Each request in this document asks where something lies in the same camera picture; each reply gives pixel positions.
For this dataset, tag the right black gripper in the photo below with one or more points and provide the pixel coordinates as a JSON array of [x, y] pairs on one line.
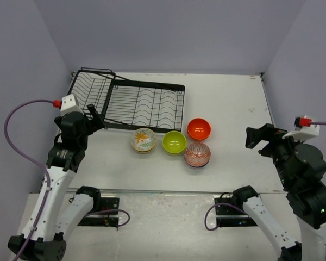
[[267, 131]]

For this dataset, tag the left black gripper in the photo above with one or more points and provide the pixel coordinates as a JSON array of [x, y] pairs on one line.
[[98, 123]]

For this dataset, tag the white floral bowl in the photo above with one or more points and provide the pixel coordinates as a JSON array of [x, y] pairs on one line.
[[142, 135]]

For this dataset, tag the yellow teal patterned bowl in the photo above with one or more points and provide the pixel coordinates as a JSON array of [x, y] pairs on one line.
[[144, 147]]

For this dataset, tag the orange bowl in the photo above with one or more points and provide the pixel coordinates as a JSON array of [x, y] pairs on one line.
[[198, 125], [199, 136]]

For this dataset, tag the red patterned bowl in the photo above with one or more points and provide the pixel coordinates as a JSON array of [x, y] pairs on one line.
[[197, 153]]

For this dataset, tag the blue patterned bowl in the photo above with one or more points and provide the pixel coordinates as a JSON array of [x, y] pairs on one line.
[[197, 166]]

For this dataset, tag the green bowl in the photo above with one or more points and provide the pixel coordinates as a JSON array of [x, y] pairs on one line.
[[174, 139], [174, 151]]

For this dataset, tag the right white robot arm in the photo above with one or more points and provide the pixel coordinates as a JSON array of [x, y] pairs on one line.
[[300, 168]]

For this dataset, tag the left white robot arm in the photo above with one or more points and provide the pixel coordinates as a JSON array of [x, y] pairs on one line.
[[44, 236]]

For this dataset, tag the black wire dish rack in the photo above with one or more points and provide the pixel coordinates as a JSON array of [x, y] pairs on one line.
[[124, 103]]

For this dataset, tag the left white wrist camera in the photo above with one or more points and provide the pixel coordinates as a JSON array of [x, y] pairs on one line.
[[67, 105]]

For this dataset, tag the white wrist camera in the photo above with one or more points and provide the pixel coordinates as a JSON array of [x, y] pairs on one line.
[[67, 105], [304, 129]]

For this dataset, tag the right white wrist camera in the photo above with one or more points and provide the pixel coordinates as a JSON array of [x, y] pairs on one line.
[[304, 129]]

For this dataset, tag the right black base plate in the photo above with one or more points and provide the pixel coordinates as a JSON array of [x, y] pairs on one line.
[[227, 216]]

